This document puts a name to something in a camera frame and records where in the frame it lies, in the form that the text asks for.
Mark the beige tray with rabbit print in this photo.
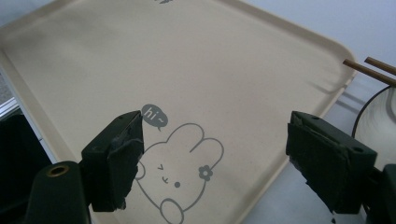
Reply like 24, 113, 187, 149
0, 0, 358, 224

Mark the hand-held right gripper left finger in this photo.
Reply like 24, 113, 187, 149
80, 109, 145, 213

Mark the brown wooden chopstick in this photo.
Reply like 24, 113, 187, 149
342, 59, 396, 88
364, 56, 396, 77

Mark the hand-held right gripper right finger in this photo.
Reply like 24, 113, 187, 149
285, 110, 378, 215

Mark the white bowl with dark rim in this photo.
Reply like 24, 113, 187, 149
351, 85, 396, 172

